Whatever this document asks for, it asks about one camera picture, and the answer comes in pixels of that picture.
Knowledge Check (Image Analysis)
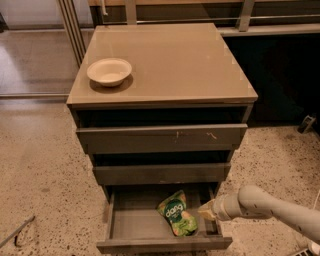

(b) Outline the white paper bowl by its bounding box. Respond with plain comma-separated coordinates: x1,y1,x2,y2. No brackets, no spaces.
87,58,132,87

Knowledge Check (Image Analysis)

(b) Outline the top grey drawer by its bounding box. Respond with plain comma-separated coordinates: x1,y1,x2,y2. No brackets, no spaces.
76,124,247,154

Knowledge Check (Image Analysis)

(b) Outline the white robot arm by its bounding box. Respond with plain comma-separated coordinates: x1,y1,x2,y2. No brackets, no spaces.
198,185,320,244

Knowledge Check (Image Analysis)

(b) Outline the white cable and plug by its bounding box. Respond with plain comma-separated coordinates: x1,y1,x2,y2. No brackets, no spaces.
289,189,320,256

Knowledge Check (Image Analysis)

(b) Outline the grey drawer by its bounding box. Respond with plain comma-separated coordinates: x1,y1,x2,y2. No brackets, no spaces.
93,163,231,185
76,124,247,154
97,183,232,254

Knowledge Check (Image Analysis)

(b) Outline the green rice chip bag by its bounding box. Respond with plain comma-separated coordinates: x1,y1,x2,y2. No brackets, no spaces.
157,190,198,237

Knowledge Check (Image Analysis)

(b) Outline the middle grey drawer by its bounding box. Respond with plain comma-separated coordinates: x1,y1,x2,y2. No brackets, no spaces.
93,163,231,185

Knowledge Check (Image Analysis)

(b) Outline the grey drawer cabinet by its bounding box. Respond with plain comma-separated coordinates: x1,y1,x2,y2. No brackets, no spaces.
66,22,259,256

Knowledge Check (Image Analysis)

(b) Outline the bottom grey drawer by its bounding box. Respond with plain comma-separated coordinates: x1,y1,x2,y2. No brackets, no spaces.
97,183,232,254

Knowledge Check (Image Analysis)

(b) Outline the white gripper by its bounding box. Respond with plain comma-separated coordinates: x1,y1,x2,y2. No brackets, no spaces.
198,193,241,221

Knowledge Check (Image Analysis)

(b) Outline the metal railing frame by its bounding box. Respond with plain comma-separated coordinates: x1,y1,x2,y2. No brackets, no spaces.
57,0,320,56

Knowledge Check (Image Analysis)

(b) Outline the small dark floor bracket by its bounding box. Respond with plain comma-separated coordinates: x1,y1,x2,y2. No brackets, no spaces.
297,115,316,134

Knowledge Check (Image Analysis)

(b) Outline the grey rod on floor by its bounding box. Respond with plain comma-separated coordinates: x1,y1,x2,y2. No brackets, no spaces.
0,215,35,248

